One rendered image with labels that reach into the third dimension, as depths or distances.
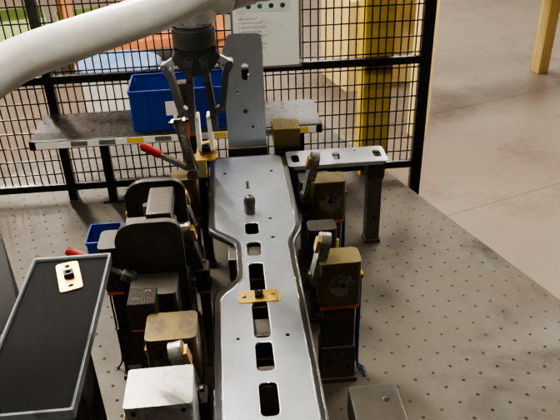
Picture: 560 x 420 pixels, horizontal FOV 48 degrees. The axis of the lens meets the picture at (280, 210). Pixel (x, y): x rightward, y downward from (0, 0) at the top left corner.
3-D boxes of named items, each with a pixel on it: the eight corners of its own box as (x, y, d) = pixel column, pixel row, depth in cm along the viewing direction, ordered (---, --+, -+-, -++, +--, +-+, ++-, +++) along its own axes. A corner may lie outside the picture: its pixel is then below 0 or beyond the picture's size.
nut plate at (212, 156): (216, 160, 118) (215, 154, 117) (195, 162, 118) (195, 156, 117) (217, 141, 125) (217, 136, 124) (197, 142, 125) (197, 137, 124)
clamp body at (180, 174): (208, 288, 182) (197, 179, 163) (174, 292, 181) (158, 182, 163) (208, 275, 187) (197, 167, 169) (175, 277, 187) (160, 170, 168)
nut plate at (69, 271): (83, 287, 108) (82, 282, 107) (60, 293, 107) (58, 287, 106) (77, 261, 115) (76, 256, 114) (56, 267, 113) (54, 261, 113)
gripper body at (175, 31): (165, 30, 105) (172, 83, 110) (216, 27, 105) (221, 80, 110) (169, 18, 112) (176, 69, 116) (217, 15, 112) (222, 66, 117)
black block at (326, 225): (346, 322, 168) (349, 228, 153) (309, 325, 167) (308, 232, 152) (342, 309, 172) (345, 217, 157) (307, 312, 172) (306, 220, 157)
